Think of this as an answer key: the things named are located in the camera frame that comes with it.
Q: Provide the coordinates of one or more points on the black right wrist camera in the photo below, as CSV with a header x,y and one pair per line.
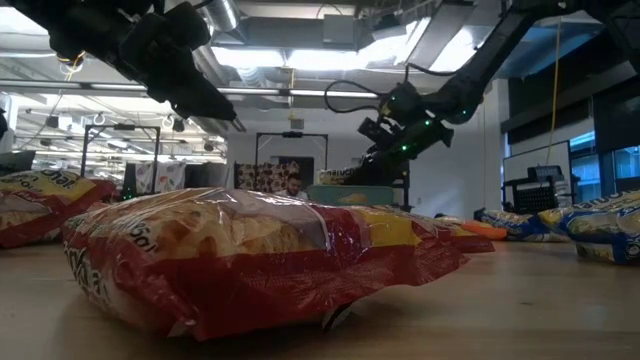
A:
x,y
371,131

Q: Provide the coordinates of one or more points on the black crate cart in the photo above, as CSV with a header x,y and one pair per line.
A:
x,y
537,200

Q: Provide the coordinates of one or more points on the red Maruchan beef ramen packet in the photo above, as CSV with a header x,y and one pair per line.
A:
x,y
470,244
250,280
40,200

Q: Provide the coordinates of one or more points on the grey wall vent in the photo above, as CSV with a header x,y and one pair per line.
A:
x,y
297,123

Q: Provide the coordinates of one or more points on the silver rectangular air duct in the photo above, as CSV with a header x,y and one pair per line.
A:
x,y
440,40

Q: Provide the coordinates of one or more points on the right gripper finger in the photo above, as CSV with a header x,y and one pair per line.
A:
x,y
380,170

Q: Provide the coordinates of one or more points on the black ceiling dome device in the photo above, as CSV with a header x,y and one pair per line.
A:
x,y
72,60

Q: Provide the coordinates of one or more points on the black frame stand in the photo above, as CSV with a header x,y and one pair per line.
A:
x,y
122,127
292,134

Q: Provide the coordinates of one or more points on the long fluorescent light strip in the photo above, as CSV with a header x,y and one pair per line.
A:
x,y
300,93

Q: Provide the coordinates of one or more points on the grey ceiling box unit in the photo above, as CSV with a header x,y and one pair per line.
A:
x,y
340,30

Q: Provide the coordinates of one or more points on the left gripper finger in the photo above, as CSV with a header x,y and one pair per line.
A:
x,y
210,102

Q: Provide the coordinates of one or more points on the dark grey hanging cloth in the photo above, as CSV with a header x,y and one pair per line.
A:
x,y
205,175

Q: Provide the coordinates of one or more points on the person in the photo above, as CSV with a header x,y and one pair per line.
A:
x,y
294,185

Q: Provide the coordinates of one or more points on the silver round air duct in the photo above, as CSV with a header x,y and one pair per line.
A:
x,y
222,15

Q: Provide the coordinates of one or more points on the whiteboard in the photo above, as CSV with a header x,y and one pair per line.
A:
x,y
520,165

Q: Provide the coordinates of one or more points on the dark monitor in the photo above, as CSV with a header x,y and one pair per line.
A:
x,y
17,162

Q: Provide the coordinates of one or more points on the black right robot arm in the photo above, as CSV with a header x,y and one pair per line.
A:
x,y
480,75

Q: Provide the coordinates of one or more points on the white patterned cloth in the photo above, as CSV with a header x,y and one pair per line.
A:
x,y
167,176

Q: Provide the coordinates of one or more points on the dark patterned cloth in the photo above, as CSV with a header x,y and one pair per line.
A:
x,y
260,177

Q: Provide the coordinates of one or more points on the blue lit window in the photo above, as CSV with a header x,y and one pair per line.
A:
x,y
625,165

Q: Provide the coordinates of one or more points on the teal plastic bin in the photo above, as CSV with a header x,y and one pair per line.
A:
x,y
350,195

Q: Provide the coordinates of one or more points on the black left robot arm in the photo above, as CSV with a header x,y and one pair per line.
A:
x,y
75,25

